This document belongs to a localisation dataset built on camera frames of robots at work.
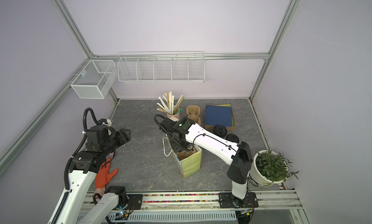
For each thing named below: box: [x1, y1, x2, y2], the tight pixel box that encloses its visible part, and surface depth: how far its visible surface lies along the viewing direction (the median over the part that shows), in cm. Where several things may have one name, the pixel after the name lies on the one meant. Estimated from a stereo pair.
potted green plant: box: [249, 149, 300, 187], surface depth 69 cm
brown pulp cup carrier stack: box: [186, 104, 202, 126], surface depth 113 cm
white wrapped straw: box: [169, 91, 173, 114], surface depth 101 cm
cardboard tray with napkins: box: [204, 103, 235, 131], surface depth 108 cm
